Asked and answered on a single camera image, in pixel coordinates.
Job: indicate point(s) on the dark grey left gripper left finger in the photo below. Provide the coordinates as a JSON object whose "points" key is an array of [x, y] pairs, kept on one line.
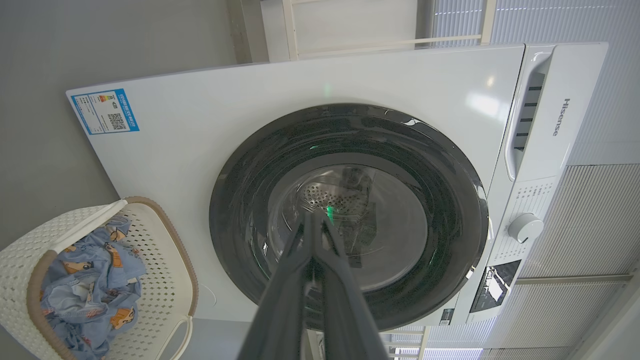
{"points": [[280, 310]]}

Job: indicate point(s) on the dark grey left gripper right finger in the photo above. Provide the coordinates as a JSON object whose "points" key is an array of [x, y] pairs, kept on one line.
{"points": [[345, 310]]}

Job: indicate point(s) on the round dark glass washer door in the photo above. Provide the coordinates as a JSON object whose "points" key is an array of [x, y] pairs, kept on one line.
{"points": [[240, 215]]}

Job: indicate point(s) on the blue bear print garment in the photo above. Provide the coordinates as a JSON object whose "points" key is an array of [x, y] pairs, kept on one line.
{"points": [[120, 260], [85, 320]]}

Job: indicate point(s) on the black glossy display panel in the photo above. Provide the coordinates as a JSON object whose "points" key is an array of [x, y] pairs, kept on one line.
{"points": [[495, 285]]}

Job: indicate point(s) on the white washing machine dial knob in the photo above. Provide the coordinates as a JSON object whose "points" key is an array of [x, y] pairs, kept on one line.
{"points": [[525, 228]]}

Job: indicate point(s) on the white Hisense washing machine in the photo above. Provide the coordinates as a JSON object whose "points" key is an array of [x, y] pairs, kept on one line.
{"points": [[250, 100]]}

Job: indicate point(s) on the round white filter cover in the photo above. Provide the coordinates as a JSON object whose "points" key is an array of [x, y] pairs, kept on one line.
{"points": [[207, 296]]}

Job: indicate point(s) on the cream perforated laundry basket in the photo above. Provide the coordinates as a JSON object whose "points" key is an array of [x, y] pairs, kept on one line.
{"points": [[165, 280]]}

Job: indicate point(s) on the blue energy label sticker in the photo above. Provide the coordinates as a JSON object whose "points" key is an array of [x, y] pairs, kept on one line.
{"points": [[105, 111]]}

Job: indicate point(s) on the cream metal railing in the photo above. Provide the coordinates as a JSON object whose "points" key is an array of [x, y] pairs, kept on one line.
{"points": [[290, 30]]}

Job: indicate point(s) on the white detergent drawer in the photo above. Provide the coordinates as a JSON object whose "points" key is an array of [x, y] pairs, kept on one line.
{"points": [[565, 115]]}

